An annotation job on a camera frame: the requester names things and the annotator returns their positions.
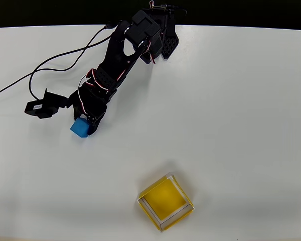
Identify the blue cube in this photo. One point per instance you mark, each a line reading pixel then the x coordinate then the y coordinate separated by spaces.
pixel 80 128

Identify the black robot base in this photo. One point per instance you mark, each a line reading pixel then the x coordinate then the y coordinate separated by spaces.
pixel 169 45

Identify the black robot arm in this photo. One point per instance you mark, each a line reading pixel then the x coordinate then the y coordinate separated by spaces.
pixel 115 55

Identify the yellow box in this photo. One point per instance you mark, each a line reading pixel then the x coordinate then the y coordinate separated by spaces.
pixel 165 198

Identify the black webcam on mount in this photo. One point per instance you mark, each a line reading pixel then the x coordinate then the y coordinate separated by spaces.
pixel 42 108

